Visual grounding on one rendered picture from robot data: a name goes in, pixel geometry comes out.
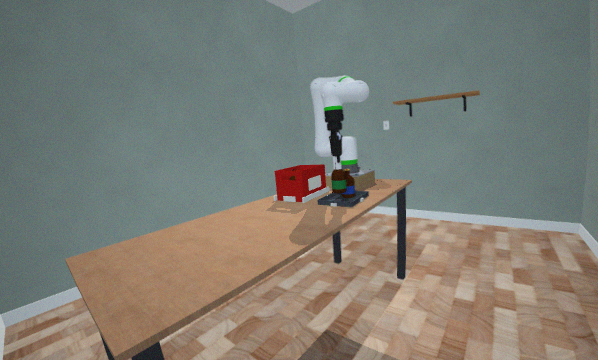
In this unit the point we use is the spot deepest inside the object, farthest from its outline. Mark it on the red plastic crate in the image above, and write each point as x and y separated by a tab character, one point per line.
308	179

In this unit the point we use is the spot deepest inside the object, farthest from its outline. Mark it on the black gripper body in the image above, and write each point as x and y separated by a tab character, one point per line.
336	126

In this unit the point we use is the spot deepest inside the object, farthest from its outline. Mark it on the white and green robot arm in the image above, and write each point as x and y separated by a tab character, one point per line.
327	103

